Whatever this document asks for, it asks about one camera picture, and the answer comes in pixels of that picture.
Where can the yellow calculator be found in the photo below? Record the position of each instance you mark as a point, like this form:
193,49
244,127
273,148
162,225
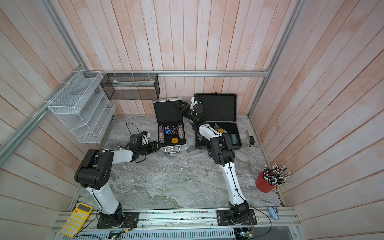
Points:
76,220

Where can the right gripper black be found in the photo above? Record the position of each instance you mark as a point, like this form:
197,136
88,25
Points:
186,106

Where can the white wire mesh shelf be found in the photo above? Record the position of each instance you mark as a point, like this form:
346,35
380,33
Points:
84,110

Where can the silver poker set case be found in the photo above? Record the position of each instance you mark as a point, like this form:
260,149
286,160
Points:
168,114

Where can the right chip stack silver case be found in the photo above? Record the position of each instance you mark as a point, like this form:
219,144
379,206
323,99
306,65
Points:
180,130

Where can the left chip stack silver case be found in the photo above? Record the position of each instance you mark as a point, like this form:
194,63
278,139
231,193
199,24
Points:
161,132

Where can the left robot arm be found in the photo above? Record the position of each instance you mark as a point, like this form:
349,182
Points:
94,172

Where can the black mesh basket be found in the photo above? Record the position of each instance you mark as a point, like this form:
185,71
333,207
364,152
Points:
131,86

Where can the black poker set case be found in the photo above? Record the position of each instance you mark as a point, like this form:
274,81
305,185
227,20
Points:
220,111

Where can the red pen cup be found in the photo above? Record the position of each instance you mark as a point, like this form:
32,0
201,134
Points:
271,178

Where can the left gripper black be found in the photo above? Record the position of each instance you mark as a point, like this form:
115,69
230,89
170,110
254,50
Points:
153,149

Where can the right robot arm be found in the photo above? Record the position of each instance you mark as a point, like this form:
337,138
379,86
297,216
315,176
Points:
223,154

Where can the chip stack silver case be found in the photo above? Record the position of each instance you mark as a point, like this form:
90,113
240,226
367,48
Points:
180,130
161,132

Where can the blue object on rail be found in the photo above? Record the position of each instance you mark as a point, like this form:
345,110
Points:
274,212

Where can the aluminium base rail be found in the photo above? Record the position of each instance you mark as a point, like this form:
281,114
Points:
196,224

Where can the grey black stapler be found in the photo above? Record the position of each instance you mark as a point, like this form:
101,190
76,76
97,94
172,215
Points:
250,138

